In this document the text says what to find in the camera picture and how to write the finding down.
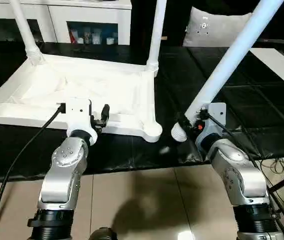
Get white plastic table top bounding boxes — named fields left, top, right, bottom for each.
left=0, top=52, right=163, bottom=143

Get white plastic table leg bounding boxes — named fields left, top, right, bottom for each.
left=9, top=0, right=43, bottom=65
left=146, top=0, right=168, bottom=74
left=171, top=0, right=284, bottom=144

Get black work mat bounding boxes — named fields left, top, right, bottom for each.
left=0, top=41, right=284, bottom=185

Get grey pillow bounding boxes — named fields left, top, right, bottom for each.
left=183, top=6, right=253, bottom=48

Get white flat board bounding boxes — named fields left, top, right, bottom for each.
left=251, top=47, right=284, bottom=97

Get white cabinet with glass doors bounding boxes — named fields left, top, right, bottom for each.
left=0, top=0, right=132, bottom=46

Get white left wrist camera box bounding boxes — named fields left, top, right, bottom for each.
left=64, top=98, right=98, bottom=146

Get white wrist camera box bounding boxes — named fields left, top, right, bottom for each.
left=197, top=102, right=227, bottom=148
left=64, top=98, right=98, bottom=146

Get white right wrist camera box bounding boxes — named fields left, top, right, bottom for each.
left=197, top=102, right=227, bottom=148

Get grey floor cables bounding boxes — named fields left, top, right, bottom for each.
left=259, top=157, right=284, bottom=211

